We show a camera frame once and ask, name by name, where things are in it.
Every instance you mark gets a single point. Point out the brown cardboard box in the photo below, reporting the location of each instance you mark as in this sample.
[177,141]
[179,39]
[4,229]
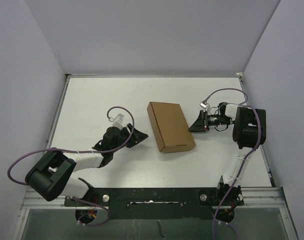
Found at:
[170,127]

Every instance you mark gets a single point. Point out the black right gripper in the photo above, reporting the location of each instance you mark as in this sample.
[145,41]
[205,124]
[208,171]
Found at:
[201,124]

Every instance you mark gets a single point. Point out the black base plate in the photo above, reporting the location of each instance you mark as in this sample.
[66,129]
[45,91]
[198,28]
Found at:
[170,203]

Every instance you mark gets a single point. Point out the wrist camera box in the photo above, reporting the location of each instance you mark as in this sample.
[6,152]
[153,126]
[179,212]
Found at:
[205,105]
[117,121]

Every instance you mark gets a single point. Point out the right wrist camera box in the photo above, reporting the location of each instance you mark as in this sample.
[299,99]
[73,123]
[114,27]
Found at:
[205,105]

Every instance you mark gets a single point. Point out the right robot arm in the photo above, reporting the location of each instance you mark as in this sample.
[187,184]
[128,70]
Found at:
[249,132]

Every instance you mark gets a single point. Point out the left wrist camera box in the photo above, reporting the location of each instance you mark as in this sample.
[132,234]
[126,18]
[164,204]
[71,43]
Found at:
[117,121]

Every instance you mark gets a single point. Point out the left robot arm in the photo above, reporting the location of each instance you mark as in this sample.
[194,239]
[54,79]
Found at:
[51,176]

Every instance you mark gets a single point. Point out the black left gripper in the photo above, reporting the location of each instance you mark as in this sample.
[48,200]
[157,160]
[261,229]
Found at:
[136,137]

